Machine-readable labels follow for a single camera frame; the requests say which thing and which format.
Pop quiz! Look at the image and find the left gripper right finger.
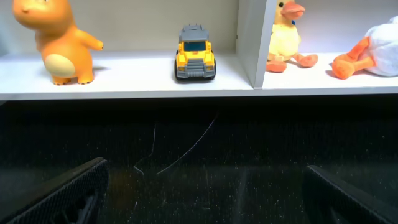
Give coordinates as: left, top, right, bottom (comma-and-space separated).
302, 164, 398, 224

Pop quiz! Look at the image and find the orange dinosaur figure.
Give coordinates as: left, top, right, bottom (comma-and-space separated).
12, 0, 104, 86

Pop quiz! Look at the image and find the white plush duck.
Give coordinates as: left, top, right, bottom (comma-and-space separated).
331, 15, 398, 80

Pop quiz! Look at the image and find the grey and yellow toy truck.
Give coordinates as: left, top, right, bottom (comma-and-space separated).
174, 23, 217, 82

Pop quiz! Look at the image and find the yellow plush duck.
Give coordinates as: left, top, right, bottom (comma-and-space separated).
266, 0, 320, 73

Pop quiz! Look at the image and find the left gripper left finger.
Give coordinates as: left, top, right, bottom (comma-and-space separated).
0, 157, 110, 224

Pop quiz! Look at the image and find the white shelf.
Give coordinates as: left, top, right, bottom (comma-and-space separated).
0, 0, 398, 101

